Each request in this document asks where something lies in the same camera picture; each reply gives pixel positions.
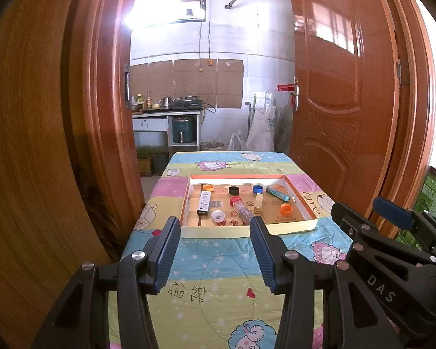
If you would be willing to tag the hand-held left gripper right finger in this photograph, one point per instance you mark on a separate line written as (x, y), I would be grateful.
(263, 258)

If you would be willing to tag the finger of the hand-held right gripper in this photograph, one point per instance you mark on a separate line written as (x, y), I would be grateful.
(392, 212)
(348, 218)

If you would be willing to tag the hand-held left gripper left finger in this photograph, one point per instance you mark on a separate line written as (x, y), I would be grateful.
(167, 254)

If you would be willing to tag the shallow cardboard box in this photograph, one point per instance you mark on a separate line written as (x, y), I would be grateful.
(276, 222)

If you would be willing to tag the clear patterned lighter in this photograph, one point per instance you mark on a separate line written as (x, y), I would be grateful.
(243, 213)

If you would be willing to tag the orange bottle cap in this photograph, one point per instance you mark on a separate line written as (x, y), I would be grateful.
(286, 209)
(208, 188)

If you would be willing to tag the small tan block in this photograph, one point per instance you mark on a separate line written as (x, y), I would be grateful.
(258, 203)

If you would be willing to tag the white bottle cap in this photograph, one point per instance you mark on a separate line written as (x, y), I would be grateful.
(217, 216)

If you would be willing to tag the white patterned small box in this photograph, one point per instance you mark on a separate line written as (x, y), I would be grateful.
(203, 202)

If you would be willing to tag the red bottle cap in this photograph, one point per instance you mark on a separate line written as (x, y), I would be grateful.
(235, 200)

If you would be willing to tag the teal lighter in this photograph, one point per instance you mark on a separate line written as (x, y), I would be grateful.
(278, 193)

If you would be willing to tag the blue bottle cap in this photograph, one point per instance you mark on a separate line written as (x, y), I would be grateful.
(257, 189)

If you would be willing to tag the black bottle cap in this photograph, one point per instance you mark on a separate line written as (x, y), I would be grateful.
(234, 189)

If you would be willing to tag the cartoon printed blanket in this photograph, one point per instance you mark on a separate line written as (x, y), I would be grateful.
(210, 261)

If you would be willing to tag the green beverage carton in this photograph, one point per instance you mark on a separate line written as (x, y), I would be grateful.
(434, 192)

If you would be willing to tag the wooden door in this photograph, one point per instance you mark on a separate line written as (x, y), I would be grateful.
(330, 134)

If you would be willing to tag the planter box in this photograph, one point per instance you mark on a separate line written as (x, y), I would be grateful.
(145, 163)

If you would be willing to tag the dark plant pot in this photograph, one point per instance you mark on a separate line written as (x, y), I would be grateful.
(160, 160)

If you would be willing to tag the round basin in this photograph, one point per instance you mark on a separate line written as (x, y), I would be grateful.
(212, 146)

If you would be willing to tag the clear plastic bag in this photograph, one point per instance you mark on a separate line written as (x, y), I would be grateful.
(235, 142)

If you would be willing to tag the teal air fryer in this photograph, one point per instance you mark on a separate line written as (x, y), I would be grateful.
(183, 131)

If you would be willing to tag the white woven sack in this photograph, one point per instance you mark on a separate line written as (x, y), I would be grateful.
(261, 127)

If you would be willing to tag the white kitchen cabinet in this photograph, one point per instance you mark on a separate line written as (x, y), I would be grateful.
(149, 123)

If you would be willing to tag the metal door hinge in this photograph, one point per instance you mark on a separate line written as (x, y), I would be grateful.
(403, 72)

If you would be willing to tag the grey metal tube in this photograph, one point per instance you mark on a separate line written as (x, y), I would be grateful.
(247, 116)

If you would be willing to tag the red paper strip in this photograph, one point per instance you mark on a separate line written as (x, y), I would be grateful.
(284, 87)

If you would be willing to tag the metal kettle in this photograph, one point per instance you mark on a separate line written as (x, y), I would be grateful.
(164, 101)

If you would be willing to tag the condiment bottle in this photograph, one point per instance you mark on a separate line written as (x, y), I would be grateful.
(140, 99)
(149, 101)

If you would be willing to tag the metal strike plate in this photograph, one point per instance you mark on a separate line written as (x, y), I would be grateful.
(126, 81)

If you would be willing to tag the window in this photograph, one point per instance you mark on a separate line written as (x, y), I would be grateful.
(160, 3)

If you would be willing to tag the wooden door frame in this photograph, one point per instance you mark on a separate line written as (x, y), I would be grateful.
(94, 116)

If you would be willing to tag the cardboard sheet on wall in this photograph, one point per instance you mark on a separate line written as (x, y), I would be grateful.
(189, 80)

